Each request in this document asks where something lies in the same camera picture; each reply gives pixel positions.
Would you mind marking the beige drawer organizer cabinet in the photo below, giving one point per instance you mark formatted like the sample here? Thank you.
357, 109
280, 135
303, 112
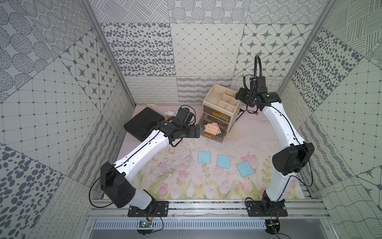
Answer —
223, 99

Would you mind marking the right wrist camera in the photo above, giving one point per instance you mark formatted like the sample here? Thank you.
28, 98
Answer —
258, 85

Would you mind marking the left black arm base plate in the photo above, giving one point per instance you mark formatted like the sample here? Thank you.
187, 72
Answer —
155, 208

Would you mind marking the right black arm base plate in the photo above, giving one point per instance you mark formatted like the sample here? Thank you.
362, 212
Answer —
253, 210

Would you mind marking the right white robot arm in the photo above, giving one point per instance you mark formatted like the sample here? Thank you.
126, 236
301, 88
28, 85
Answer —
295, 151

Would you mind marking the pink sticky note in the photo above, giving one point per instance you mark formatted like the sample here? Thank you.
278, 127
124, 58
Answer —
216, 130
211, 124
207, 128

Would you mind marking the aluminium mounting rail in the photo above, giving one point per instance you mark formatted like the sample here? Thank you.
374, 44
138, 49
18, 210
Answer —
232, 209

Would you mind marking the black battery holder with wires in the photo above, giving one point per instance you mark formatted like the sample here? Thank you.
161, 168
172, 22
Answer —
241, 112

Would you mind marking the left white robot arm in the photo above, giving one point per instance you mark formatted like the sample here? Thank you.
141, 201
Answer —
115, 178

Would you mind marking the black flat case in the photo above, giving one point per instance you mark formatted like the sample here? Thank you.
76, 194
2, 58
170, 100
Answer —
141, 125

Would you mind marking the blue sticky note right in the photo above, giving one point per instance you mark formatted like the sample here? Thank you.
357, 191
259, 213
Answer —
245, 169

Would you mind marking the blue sticky note middle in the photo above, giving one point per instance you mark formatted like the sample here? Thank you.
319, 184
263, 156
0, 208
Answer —
223, 161

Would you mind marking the blue sticky note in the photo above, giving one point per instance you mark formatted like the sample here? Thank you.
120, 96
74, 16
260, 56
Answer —
245, 169
204, 157
223, 161

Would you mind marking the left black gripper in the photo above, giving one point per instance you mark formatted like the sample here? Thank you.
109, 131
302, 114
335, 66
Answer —
192, 131

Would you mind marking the blue sticky note left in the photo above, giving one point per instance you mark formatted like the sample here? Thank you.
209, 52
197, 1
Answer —
204, 157

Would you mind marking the white slotted cable duct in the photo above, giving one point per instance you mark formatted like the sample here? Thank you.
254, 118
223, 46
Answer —
182, 224

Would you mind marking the white valve orange handle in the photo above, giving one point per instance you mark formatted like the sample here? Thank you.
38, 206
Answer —
169, 115

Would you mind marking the small green circuit board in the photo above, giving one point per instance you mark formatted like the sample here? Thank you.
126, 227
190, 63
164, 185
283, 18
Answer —
144, 224

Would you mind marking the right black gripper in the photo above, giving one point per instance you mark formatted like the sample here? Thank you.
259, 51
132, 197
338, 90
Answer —
239, 95

